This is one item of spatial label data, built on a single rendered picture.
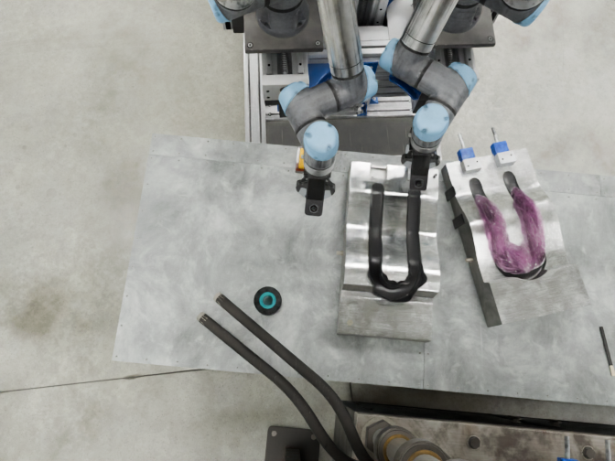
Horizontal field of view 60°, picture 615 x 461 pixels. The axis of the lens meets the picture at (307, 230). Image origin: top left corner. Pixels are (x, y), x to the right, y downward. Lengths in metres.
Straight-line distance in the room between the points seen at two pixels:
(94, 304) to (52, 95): 1.05
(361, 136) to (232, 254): 1.01
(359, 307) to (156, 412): 1.19
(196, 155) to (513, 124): 1.68
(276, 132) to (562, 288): 1.34
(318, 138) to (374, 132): 1.26
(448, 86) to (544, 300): 0.67
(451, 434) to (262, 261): 0.73
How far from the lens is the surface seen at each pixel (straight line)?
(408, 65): 1.28
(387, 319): 1.51
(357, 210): 1.54
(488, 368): 1.64
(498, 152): 1.73
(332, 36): 1.17
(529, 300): 1.59
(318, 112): 1.20
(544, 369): 1.70
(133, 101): 2.78
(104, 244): 2.55
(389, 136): 2.40
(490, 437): 1.67
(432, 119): 1.22
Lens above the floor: 2.34
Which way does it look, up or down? 75 degrees down
